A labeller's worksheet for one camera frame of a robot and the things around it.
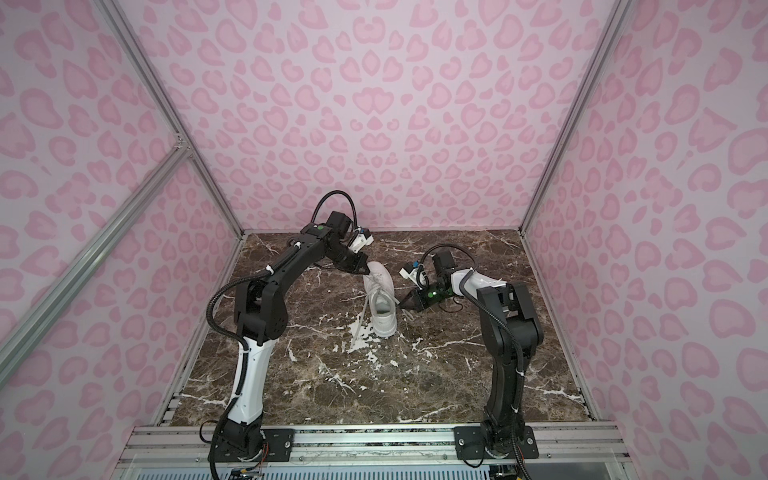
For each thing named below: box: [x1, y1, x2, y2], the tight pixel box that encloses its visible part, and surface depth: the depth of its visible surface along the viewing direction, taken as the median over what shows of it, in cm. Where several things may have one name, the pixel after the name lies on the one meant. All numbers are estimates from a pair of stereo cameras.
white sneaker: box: [363, 261, 398, 338], surface depth 92 cm
